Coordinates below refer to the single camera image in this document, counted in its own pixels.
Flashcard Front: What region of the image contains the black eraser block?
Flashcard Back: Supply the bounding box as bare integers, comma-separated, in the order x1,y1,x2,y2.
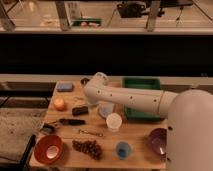
72,106,89,116

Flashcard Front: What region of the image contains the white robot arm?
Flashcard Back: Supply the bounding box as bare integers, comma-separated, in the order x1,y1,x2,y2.
83,72,213,171

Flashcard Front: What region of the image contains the white plastic cup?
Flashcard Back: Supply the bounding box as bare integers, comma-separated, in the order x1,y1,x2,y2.
106,113,122,132

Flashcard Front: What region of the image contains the small metal cup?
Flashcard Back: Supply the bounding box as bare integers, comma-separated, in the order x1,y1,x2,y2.
80,78,90,86

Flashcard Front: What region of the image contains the blue plastic cup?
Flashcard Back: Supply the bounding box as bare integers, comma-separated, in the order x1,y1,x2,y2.
115,141,132,160

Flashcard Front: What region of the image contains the light blue cloth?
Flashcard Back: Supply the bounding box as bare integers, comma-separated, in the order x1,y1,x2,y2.
98,103,115,118

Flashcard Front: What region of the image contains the orange fruit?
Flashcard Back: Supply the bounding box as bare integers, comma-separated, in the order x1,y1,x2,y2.
53,98,66,111

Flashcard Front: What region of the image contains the bunch of dark grapes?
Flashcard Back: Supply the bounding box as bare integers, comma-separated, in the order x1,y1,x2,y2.
72,140,102,160

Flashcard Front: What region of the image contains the blue sponge block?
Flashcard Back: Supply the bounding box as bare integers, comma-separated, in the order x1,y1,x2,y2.
56,83,73,92

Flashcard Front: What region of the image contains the green plastic tray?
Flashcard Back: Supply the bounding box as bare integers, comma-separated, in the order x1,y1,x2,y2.
122,77,163,122

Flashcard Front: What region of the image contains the red bowl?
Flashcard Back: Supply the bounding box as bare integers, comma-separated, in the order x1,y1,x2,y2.
34,135,63,165

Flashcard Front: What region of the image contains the purple bowl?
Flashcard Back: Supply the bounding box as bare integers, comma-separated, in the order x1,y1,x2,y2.
148,128,167,157

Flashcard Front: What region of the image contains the green box on shelf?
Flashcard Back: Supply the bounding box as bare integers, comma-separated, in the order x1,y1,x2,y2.
72,18,102,27

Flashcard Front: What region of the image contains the black handled scoop tool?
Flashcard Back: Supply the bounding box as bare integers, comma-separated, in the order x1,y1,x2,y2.
40,118,85,135

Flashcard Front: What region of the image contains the black camera device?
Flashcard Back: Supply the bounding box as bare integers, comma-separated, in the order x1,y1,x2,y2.
117,1,146,18

